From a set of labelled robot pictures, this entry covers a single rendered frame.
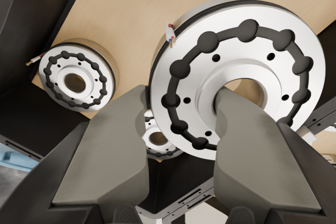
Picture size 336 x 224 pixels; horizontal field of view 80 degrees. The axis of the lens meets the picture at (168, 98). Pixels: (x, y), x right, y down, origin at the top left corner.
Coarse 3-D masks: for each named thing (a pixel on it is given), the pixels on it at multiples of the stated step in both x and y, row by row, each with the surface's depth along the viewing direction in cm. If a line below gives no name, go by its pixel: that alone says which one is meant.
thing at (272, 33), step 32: (192, 32) 10; (224, 32) 10; (256, 32) 10; (288, 32) 10; (160, 64) 11; (192, 64) 11; (288, 64) 11; (320, 64) 11; (160, 96) 12; (192, 96) 12; (288, 96) 12; (160, 128) 13; (192, 128) 13
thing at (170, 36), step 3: (168, 24) 12; (171, 24) 12; (168, 27) 10; (165, 30) 10; (168, 30) 9; (171, 30) 9; (165, 33) 10; (168, 33) 9; (171, 33) 9; (168, 36) 9; (171, 36) 9; (174, 36) 9; (168, 39) 9; (171, 39) 9; (174, 39) 8; (171, 42) 8; (174, 42) 8; (171, 45) 8
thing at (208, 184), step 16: (0, 0) 16; (16, 0) 17; (0, 16) 17; (0, 32) 18; (320, 112) 20; (16, 144) 25; (208, 176) 26; (192, 192) 28; (144, 208) 30; (160, 208) 30; (176, 208) 30
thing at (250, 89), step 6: (240, 84) 15; (246, 84) 14; (252, 84) 13; (234, 90) 15; (240, 90) 14; (246, 90) 14; (252, 90) 13; (258, 90) 12; (246, 96) 13; (252, 96) 13; (258, 96) 12
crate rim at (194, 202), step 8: (320, 120) 21; (328, 120) 21; (312, 128) 21; (320, 128) 21; (208, 192) 27; (192, 200) 28; (200, 200) 29; (184, 208) 30; (168, 216) 31; (176, 216) 31
